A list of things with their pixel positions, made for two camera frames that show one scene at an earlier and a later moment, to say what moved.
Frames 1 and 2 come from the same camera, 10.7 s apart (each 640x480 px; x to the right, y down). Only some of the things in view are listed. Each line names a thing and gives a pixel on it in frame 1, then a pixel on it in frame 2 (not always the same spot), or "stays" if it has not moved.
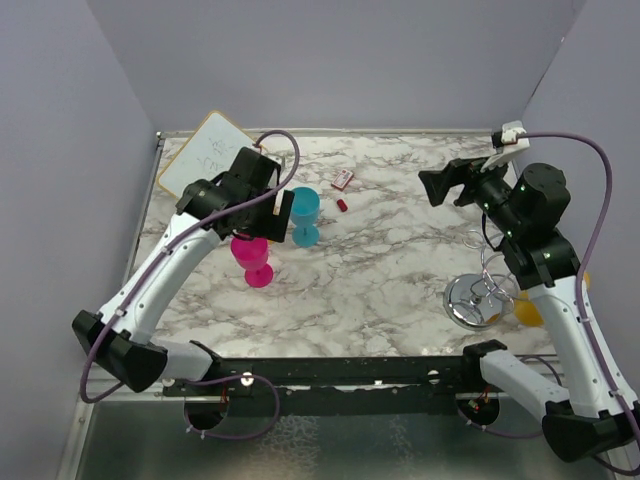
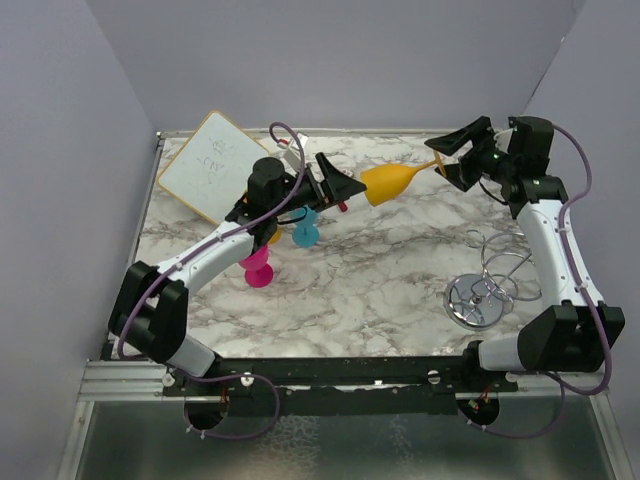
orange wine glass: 528,313 to 383,183
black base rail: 338,385 stays
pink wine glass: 251,255 stays
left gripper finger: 276,227 to 339,185
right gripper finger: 471,164 to 455,141
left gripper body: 257,218 to 316,195
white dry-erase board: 210,148 stays
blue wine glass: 304,212 stays
